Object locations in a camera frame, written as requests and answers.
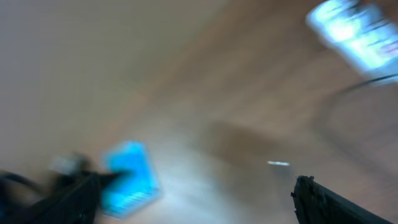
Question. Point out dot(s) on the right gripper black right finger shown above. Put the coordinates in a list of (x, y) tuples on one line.
[(316, 204)]

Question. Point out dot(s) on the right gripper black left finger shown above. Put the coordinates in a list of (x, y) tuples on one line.
[(75, 203)]

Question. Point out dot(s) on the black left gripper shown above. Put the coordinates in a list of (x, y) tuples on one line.
[(75, 167)]

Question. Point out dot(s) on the blue screen smartphone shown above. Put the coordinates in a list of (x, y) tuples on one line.
[(137, 185)]

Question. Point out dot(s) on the white power strip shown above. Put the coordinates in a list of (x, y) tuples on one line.
[(359, 33)]

